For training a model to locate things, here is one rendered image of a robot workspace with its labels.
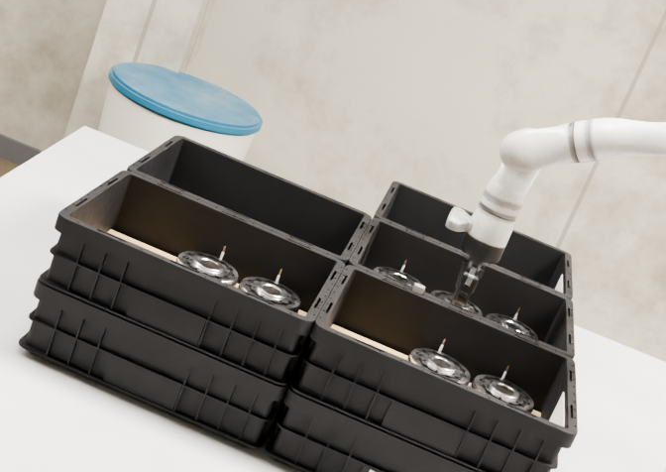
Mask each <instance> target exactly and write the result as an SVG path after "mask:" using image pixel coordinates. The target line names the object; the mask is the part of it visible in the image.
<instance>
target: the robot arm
mask: <svg viewBox="0 0 666 472"><path fill-rule="evenodd" d="M499 156H500V159H501V164H500V166H499V169H498V171H497V173H496V174H495V175H494V176H493V177H492V178H491V179H490V181H489V182H488V184H487V186H486V189H485V191H484V193H483V195H482V198H481V200H480V202H479V205H478V207H477V208H476V210H475V212H474V213H473V215H472V216H470V215H469V214H468V213H466V212H465V211H464V210H463V209H461V208H460V207H454V208H452V210H451V211H450V214H449V216H448V218H447V221H446V224H445V225H446V227H447V228H448V229H450V230H453V231H456V232H465V233H464V236H463V238H462V240H461V243H460V248H461V250H462V251H463V252H464V253H466V254H468V256H469V257H468V259H466V258H465V259H464V261H463V263H462V266H461V270H460V273H459V276H458V281H457V283H456V290H455V292H454V294H453V297H452V299H451V301H452V303H453V304H455V305H458V306H460V307H462V308H463V307H464V305H466V304H467V303H468V300H469V297H470V295H471V294H472V293H473V292H474V291H475V288H476V286H477V284H478V281H479V279H480V278H481V277H482V275H483V273H484V269H485V266H483V263H489V264H496V263H498V262H499V261H500V258H501V255H502V253H503V251H504V248H505V246H506V244H507V242H508V239H509V237H510V235H511V232H512V229H513V226H514V223H515V219H516V218H517V215H518V213H519V211H520V209H521V206H522V204H523V201H524V199H525V197H526V194H527V192H528V191H529V189H530V187H531V186H532V184H533V182H534V181H535V179H536V177H537V176H538V174H539V172H540V170H541V169H544V168H549V167H554V166H558V165H563V164H579V163H586V162H594V161H601V160H608V159H618V158H632V157H666V122H642V121H635V120H628V119H620V118H597V119H589V120H583V121H576V122H570V123H566V124H563V125H560V126H556V127H549V128H540V129H534V128H523V129H520V130H517V131H514V132H511V133H509V134H508V135H507V136H506V137H505V138H504V139H503V140H502V142H501V144H500V147H499Z"/></svg>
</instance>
